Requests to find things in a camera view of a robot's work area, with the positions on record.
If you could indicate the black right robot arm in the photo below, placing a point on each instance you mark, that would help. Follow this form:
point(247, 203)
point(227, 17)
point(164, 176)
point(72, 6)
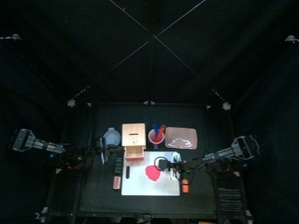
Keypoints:
point(233, 150)

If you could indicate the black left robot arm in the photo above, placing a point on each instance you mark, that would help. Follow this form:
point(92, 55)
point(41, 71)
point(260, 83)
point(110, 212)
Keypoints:
point(38, 143)

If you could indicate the pink dough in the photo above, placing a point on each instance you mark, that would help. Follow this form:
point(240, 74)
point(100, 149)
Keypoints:
point(152, 174)

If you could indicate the red wooden drawer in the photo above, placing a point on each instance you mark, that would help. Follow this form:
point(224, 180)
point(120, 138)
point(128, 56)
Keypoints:
point(134, 158)

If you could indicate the white teal toy utensil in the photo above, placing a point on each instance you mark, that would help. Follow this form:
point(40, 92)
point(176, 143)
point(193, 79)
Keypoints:
point(175, 155)

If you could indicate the pale blue jar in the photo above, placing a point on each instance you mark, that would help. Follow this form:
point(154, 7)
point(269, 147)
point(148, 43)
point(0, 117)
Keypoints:
point(112, 137)

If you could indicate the dark green toy block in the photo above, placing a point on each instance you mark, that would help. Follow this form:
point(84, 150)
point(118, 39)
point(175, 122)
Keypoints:
point(117, 166)

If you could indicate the orange toy carrot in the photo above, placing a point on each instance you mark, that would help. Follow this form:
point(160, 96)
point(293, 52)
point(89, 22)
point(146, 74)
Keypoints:
point(184, 186)

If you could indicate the red plastic cup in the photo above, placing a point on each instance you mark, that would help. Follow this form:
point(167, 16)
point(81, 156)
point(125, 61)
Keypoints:
point(152, 140)

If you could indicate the wooden box with slot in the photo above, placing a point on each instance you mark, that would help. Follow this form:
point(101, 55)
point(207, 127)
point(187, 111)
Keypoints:
point(133, 129)

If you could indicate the red striped toy sushi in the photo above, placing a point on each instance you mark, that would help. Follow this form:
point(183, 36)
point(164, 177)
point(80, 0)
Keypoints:
point(116, 182)

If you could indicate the red plastic tool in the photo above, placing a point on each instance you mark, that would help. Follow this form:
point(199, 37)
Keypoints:
point(161, 129)

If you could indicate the blue plastic tool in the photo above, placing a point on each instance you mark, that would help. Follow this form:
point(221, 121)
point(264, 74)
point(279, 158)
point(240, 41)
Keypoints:
point(154, 128)

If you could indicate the black printed sheet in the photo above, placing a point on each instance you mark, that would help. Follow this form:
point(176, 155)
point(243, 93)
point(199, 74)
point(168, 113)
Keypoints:
point(229, 195)

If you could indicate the metal frame bracket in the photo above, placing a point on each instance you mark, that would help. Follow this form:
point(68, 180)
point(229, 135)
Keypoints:
point(225, 105)
point(150, 102)
point(70, 102)
point(145, 102)
point(291, 38)

